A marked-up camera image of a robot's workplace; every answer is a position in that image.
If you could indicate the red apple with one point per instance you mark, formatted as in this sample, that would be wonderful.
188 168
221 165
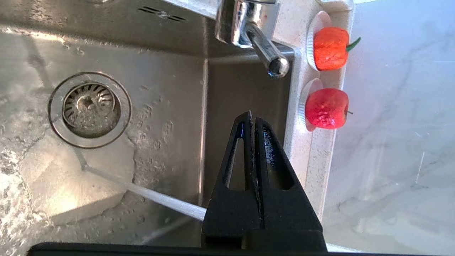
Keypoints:
327 108

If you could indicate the orange persimmon fruit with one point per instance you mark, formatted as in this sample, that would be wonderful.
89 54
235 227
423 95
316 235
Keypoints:
330 48

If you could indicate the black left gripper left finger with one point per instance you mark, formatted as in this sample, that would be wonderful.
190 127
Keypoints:
231 217

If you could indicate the round metal drain strainer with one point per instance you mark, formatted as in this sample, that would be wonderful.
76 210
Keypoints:
89 110

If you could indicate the small white dish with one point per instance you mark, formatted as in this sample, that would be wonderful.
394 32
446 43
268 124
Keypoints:
310 42
302 106

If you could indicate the stainless steel sink basin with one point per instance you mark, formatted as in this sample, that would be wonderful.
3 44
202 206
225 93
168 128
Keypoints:
160 71

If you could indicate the chrome kitchen faucet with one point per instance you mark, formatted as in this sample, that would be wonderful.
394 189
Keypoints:
249 25

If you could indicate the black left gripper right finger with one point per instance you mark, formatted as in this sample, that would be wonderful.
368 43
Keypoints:
288 220

